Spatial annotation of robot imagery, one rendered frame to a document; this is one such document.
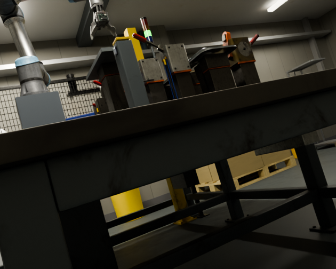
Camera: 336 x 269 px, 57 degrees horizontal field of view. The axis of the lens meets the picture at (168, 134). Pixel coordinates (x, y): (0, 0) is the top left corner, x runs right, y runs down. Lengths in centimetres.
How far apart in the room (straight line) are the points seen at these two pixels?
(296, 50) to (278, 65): 71
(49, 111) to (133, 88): 51
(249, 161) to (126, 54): 326
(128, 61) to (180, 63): 22
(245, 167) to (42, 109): 316
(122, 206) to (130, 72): 296
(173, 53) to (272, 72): 562
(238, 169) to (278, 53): 358
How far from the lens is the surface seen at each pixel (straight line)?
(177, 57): 131
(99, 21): 192
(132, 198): 410
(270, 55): 698
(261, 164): 450
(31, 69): 174
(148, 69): 153
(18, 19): 204
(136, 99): 128
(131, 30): 331
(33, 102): 164
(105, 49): 145
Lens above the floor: 61
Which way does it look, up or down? 5 degrees up
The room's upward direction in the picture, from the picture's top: 16 degrees counter-clockwise
